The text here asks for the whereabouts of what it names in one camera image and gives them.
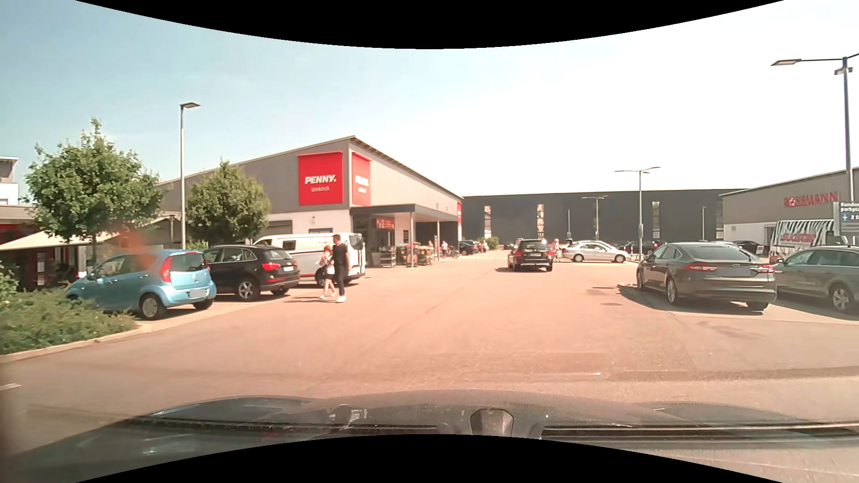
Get group of people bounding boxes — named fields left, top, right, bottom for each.
left=425, top=239, right=491, bottom=259

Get grey asphalt car park road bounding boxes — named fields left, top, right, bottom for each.
left=0, top=250, right=859, bottom=470

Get person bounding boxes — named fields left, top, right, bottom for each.
left=331, top=233, right=352, bottom=304
left=319, top=245, right=337, bottom=300

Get dark SUV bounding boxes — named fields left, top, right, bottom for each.
left=507, top=238, right=554, bottom=272

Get white van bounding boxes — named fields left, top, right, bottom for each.
left=254, top=232, right=366, bottom=287

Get grey supermarket building red signs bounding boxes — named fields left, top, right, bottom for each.
left=156, top=136, right=464, bottom=268

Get silver saloon car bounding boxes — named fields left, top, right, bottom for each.
left=562, top=241, right=632, bottom=264

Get car's own bonnet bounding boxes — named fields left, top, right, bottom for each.
left=13, top=390, right=859, bottom=483

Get dark grey hall building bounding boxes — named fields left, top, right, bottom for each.
left=460, top=188, right=746, bottom=246

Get black SUV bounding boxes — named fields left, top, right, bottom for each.
left=202, top=244, right=302, bottom=302

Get round green tree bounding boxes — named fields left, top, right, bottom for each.
left=185, top=159, right=272, bottom=246
left=24, top=118, right=164, bottom=264

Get dark grey saloon car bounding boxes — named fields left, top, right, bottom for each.
left=635, top=241, right=778, bottom=312

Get small light blue car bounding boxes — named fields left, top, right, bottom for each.
left=65, top=249, right=217, bottom=321

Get grey shop building red lettering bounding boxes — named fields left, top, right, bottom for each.
left=719, top=168, right=859, bottom=248

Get zebra striped trailer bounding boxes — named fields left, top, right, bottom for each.
left=769, top=219, right=848, bottom=260

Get building with beige awning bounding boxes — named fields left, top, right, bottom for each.
left=0, top=156, right=182, bottom=292

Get planted bed with low bushes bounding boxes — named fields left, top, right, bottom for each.
left=0, top=265, right=139, bottom=356

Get grey estate car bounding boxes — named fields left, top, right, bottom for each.
left=772, top=246, right=859, bottom=314

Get road sign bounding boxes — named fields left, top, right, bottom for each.
left=832, top=201, right=859, bottom=246

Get grey lamp post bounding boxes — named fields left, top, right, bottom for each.
left=179, top=102, right=201, bottom=250

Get tall double lamp post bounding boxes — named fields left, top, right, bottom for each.
left=771, top=52, right=859, bottom=203

